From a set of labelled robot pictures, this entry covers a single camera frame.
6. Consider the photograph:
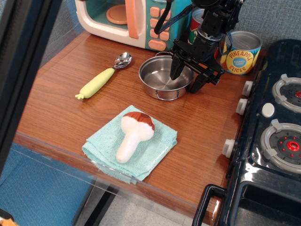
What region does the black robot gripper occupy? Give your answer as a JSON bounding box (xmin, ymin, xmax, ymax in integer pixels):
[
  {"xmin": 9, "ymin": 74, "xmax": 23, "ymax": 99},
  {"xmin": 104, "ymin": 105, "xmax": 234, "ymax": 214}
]
[{"xmin": 169, "ymin": 25, "xmax": 225, "ymax": 94}]

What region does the stainless steel pot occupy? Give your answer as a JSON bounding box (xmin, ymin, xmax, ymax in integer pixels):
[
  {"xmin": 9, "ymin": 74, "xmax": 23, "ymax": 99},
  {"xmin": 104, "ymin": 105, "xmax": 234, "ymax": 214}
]
[{"xmin": 138, "ymin": 54, "xmax": 194, "ymax": 101}]

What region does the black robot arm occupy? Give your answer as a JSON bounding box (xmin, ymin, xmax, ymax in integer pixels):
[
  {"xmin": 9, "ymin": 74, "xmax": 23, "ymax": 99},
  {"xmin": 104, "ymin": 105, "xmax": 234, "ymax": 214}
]
[{"xmin": 170, "ymin": 0, "xmax": 243, "ymax": 93}]

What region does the pineapple slices can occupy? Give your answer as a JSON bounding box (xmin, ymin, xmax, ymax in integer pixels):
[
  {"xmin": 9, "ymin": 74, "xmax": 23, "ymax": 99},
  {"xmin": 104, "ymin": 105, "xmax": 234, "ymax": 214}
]
[{"xmin": 220, "ymin": 31, "xmax": 262, "ymax": 75}]

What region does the tomato sauce can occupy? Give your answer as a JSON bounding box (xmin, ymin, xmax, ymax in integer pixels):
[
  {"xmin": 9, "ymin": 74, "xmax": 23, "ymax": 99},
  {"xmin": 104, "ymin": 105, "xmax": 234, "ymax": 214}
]
[{"xmin": 188, "ymin": 7, "xmax": 204, "ymax": 44}]

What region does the plush mushroom toy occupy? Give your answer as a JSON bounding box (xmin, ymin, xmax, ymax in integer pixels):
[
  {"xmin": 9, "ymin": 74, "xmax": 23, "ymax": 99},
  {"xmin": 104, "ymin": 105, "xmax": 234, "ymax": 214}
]
[{"xmin": 116, "ymin": 112, "xmax": 155, "ymax": 163}]

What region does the toy microwave teal and cream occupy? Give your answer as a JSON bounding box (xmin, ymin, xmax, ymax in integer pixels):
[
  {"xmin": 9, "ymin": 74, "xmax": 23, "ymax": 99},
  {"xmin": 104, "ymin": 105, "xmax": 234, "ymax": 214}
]
[{"xmin": 75, "ymin": 0, "xmax": 190, "ymax": 52}]

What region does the light blue folded cloth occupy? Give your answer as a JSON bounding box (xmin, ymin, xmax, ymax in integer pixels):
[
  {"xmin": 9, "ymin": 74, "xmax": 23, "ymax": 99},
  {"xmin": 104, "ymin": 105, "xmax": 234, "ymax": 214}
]
[{"xmin": 82, "ymin": 105, "xmax": 177, "ymax": 184}]

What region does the black toy stove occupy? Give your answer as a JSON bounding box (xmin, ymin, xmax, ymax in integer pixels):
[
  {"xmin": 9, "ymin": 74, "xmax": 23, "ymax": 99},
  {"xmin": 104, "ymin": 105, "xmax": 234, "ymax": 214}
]
[{"xmin": 193, "ymin": 39, "xmax": 301, "ymax": 226}]

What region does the orange plush toy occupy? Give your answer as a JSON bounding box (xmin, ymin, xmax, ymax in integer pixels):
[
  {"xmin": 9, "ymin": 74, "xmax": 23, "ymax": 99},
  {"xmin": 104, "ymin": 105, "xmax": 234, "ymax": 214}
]
[{"xmin": 0, "ymin": 218, "xmax": 18, "ymax": 226}]

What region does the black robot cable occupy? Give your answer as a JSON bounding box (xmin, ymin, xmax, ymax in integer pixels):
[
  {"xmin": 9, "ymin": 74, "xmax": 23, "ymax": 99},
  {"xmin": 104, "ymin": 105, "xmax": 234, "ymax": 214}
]
[{"xmin": 154, "ymin": 0, "xmax": 233, "ymax": 56}]

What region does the spoon with green handle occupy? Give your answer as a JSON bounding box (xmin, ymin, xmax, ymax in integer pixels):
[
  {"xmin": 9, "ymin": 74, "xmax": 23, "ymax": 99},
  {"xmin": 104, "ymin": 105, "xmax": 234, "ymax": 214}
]
[{"xmin": 75, "ymin": 52, "xmax": 132, "ymax": 99}]

